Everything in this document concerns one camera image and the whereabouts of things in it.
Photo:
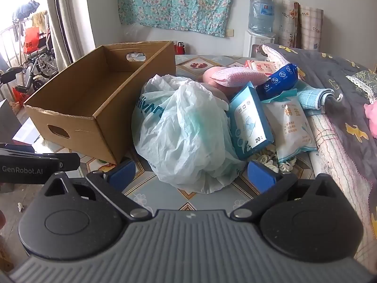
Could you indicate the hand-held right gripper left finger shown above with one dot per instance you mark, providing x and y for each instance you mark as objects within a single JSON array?
[{"x": 123, "y": 171}]

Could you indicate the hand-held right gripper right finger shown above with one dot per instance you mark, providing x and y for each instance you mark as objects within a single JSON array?
[{"x": 262, "y": 174}]

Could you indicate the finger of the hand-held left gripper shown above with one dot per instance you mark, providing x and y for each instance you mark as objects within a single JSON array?
[{"x": 69, "y": 161}]

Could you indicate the brown cardboard box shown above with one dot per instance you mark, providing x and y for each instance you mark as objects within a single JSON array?
[{"x": 73, "y": 129}]

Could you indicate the white snack packet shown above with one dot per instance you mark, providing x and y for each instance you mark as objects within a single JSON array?
[{"x": 291, "y": 129}]

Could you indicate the light blue plaster box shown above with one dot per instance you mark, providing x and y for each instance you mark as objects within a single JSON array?
[{"x": 250, "y": 121}]

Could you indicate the teal checked towel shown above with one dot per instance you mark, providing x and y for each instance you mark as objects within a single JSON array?
[{"x": 312, "y": 97}]

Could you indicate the blue wet wipes packet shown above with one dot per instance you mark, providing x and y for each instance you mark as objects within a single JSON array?
[{"x": 277, "y": 79}]

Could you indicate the pink sponge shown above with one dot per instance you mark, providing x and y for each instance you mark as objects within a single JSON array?
[{"x": 241, "y": 76}]

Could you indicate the pink plush toy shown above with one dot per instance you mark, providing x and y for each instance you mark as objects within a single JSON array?
[{"x": 211, "y": 78}]

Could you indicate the dark side cabinet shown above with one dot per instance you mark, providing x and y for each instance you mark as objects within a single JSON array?
[{"x": 8, "y": 121}]

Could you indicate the pale green plastic bag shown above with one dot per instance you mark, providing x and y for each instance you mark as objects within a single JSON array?
[{"x": 176, "y": 129}]

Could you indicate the striped quilt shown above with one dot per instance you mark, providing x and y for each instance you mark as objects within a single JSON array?
[{"x": 338, "y": 165}]

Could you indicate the black bicycle seat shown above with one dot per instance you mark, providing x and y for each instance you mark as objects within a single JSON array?
[{"x": 10, "y": 75}]

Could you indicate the wheelchair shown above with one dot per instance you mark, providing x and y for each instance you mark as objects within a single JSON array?
[{"x": 38, "y": 64}]

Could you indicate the red snack packet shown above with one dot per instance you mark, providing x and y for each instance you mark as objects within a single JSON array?
[{"x": 259, "y": 66}]

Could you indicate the pink fabric item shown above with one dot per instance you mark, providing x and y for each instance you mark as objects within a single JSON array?
[{"x": 371, "y": 118}]

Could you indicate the grey printed blanket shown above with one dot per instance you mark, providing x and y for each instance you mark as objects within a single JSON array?
[{"x": 330, "y": 67}]

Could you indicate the red bag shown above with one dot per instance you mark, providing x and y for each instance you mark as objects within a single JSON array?
[{"x": 31, "y": 39}]

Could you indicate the white water dispenser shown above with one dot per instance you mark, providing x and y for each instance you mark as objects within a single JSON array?
[{"x": 253, "y": 44}]

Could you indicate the red thermos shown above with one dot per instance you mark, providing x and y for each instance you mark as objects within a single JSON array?
[{"x": 180, "y": 48}]

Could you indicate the green lace-edged pillow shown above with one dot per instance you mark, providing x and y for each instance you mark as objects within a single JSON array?
[{"x": 365, "y": 82}]

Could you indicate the beige curtain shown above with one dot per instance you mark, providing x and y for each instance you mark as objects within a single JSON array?
[{"x": 70, "y": 20}]

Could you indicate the yellow hanging towel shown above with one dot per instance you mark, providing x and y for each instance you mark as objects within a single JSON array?
[{"x": 39, "y": 20}]

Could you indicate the floral rolled mat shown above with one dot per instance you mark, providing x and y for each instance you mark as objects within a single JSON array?
[{"x": 288, "y": 23}]

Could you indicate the checked rolled mat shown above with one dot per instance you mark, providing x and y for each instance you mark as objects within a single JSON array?
[{"x": 312, "y": 26}]

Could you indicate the blue hanging clothes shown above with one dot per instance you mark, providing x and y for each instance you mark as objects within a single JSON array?
[{"x": 25, "y": 10}]

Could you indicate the blue water jug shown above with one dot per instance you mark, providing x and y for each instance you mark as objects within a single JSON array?
[{"x": 260, "y": 14}]

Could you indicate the teal floral hanging cloth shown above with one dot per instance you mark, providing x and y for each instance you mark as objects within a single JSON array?
[{"x": 176, "y": 3}]

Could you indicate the beige wall socket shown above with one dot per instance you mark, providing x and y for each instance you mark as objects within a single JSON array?
[{"x": 230, "y": 33}]

